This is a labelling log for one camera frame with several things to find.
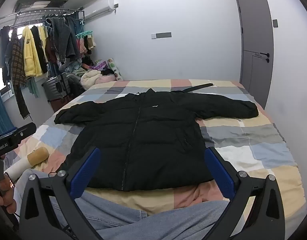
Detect metal clothes rack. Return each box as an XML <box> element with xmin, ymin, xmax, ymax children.
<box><xmin>0</xmin><ymin>7</ymin><xmax>84</xmax><ymax>28</ymax></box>

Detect grey door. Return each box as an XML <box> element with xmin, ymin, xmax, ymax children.
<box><xmin>235</xmin><ymin>0</ymin><xmax>274</xmax><ymax>110</ymax></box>

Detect blue curtain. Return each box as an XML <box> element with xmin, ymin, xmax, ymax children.
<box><xmin>0</xmin><ymin>82</ymin><xmax>15</xmax><ymax>137</ymax></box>

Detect white air conditioner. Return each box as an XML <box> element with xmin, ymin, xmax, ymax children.
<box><xmin>81</xmin><ymin>0</ymin><xmax>119</xmax><ymax>20</ymax></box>

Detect checkered bed sheet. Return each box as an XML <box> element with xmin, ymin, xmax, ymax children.
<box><xmin>3</xmin><ymin>79</ymin><xmax>306</xmax><ymax>230</ymax></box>

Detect black belt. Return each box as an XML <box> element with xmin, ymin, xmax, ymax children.
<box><xmin>180</xmin><ymin>82</ymin><xmax>214</xmax><ymax>93</ymax></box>

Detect person's legs in jeans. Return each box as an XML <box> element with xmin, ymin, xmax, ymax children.
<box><xmin>13</xmin><ymin>169</ymin><xmax>234</xmax><ymax>240</ymax></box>

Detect ceiling drying rack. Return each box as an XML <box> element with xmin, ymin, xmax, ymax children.
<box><xmin>13</xmin><ymin>0</ymin><xmax>69</xmax><ymax>12</ymax></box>

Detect black puffer jacket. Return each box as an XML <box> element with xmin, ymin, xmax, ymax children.
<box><xmin>54</xmin><ymin>88</ymin><xmax>259</xmax><ymax>192</ymax></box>

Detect green clip hanger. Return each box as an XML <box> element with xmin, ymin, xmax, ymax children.
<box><xmin>75</xmin><ymin>30</ymin><xmax>94</xmax><ymax>38</ymax></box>

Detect dark grey hanging jacket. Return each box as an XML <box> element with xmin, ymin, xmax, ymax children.
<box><xmin>46</xmin><ymin>17</ymin><xmax>79</xmax><ymax>63</ymax></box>

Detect teal hanging garment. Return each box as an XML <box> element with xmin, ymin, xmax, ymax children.
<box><xmin>27</xmin><ymin>76</ymin><xmax>40</xmax><ymax>98</ymax></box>

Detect beige white cylinder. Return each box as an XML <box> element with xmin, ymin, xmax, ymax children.
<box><xmin>5</xmin><ymin>147</ymin><xmax>49</xmax><ymax>180</ymax></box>

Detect pile of mixed clothes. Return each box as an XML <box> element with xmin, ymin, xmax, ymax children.
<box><xmin>58</xmin><ymin>56</ymin><xmax>124</xmax><ymax>90</ymax></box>

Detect cream fleece blanket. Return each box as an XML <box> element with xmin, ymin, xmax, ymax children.
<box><xmin>80</xmin><ymin>69</ymin><xmax>103</xmax><ymax>90</ymax></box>

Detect printed pillow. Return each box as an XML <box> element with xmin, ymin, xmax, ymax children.
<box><xmin>107</xmin><ymin>59</ymin><xmax>124</xmax><ymax>81</ymax></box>

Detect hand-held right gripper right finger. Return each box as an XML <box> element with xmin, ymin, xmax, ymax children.
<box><xmin>205</xmin><ymin>146</ymin><xmax>286</xmax><ymax>240</ymax></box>

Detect dark bag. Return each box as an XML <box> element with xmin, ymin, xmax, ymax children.
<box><xmin>68</xmin><ymin>74</ymin><xmax>84</xmax><ymax>97</ymax></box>

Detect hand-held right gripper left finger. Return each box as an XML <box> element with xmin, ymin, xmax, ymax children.
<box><xmin>18</xmin><ymin>146</ymin><xmax>104</xmax><ymax>240</ymax></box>

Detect brown plaid coat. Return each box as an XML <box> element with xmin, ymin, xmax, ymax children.
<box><xmin>7</xmin><ymin>30</ymin><xmax>31</xmax><ymax>120</ymax></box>

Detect yellow fleece coat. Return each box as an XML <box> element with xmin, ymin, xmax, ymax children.
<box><xmin>22</xmin><ymin>26</ymin><xmax>47</xmax><ymax>78</ymax></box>

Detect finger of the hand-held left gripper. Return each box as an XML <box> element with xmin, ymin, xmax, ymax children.
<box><xmin>9</xmin><ymin>122</ymin><xmax>37</xmax><ymax>144</ymax></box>

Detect person's left hand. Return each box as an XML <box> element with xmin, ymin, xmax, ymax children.
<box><xmin>0</xmin><ymin>174</ymin><xmax>17</xmax><ymax>214</ymax></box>

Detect grey suitcase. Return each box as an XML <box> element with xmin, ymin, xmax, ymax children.
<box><xmin>42</xmin><ymin>74</ymin><xmax>71</xmax><ymax>103</ymax></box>

